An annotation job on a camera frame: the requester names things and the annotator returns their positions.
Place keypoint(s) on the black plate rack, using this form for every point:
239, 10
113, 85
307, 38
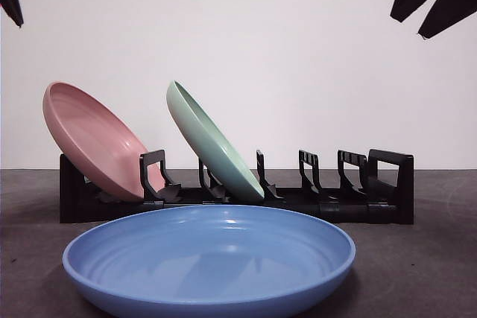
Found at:
350, 212

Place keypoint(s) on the blue plate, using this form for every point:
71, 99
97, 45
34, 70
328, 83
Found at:
208, 258

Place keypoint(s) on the green plate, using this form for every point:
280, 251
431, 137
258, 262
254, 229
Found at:
208, 146

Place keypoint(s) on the pink plate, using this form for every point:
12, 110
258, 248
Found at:
93, 139

